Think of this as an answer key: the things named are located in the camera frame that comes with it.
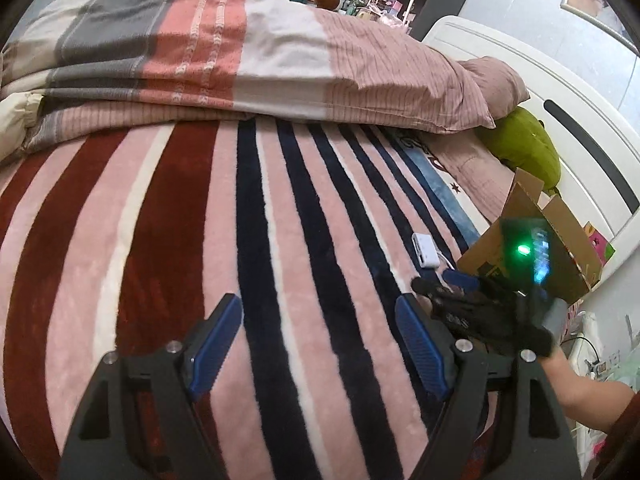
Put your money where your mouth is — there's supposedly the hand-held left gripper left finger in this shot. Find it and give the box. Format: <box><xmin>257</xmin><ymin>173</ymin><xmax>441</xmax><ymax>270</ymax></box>
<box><xmin>57</xmin><ymin>293</ymin><xmax>244</xmax><ymax>480</ymax></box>

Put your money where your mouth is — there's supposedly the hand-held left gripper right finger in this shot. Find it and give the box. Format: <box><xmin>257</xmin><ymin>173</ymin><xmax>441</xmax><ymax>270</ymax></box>
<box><xmin>395</xmin><ymin>294</ymin><xmax>583</xmax><ymax>480</ymax></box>

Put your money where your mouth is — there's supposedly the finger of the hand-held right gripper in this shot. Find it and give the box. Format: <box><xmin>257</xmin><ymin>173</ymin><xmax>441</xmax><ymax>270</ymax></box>
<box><xmin>411</xmin><ymin>277</ymin><xmax>481</xmax><ymax>333</ymax></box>
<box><xmin>442</xmin><ymin>269</ymin><xmax>483</xmax><ymax>295</ymax></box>

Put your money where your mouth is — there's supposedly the brown cardboard box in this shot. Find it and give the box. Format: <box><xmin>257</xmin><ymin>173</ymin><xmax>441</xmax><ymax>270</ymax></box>
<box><xmin>456</xmin><ymin>169</ymin><xmax>603</xmax><ymax>306</ymax></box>

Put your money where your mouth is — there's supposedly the white multiport adapter with cable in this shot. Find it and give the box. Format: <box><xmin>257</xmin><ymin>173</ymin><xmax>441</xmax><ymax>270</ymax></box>
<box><xmin>411</xmin><ymin>232</ymin><xmax>458</xmax><ymax>273</ymax></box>

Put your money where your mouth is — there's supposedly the person's right forearm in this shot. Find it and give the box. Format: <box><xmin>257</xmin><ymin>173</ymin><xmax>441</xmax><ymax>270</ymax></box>
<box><xmin>542</xmin><ymin>345</ymin><xmax>640</xmax><ymax>436</ymax></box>

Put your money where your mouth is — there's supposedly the colourful carton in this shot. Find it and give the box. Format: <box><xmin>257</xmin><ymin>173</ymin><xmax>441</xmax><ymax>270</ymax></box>
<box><xmin>587</xmin><ymin>225</ymin><xmax>616</xmax><ymax>266</ymax></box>

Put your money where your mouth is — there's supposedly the blue printed cloth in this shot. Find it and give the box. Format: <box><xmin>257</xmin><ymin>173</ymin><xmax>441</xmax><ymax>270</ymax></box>
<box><xmin>390</xmin><ymin>127</ymin><xmax>483</xmax><ymax>241</ymax></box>

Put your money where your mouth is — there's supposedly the pink bed sheet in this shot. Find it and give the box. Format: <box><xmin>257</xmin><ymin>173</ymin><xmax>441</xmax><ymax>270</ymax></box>
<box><xmin>440</xmin><ymin>130</ymin><xmax>516</xmax><ymax>221</ymax></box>

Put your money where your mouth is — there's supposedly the striped fleece blanket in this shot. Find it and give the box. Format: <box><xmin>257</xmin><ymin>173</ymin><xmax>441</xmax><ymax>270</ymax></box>
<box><xmin>0</xmin><ymin>120</ymin><xmax>501</xmax><ymax>480</ymax></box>

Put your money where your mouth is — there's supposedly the green plush toy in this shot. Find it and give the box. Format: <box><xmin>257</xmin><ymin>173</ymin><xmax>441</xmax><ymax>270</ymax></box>
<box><xmin>475</xmin><ymin>106</ymin><xmax>562</xmax><ymax>196</ymax></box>

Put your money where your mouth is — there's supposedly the white headboard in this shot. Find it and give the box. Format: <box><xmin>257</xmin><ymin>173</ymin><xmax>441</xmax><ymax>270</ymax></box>
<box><xmin>422</xmin><ymin>15</ymin><xmax>640</xmax><ymax>306</ymax></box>

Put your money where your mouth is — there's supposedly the pink striped pillow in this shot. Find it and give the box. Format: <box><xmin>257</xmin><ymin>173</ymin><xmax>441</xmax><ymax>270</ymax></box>
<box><xmin>457</xmin><ymin>57</ymin><xmax>531</xmax><ymax>128</ymax></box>

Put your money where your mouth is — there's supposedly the patchwork striped duvet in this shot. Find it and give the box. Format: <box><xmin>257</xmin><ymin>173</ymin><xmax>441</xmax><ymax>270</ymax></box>
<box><xmin>0</xmin><ymin>0</ymin><xmax>496</xmax><ymax>153</ymax></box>

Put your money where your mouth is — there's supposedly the cream comforter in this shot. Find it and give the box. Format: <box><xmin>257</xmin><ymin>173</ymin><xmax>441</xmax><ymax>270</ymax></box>
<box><xmin>0</xmin><ymin>91</ymin><xmax>46</xmax><ymax>161</ymax></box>

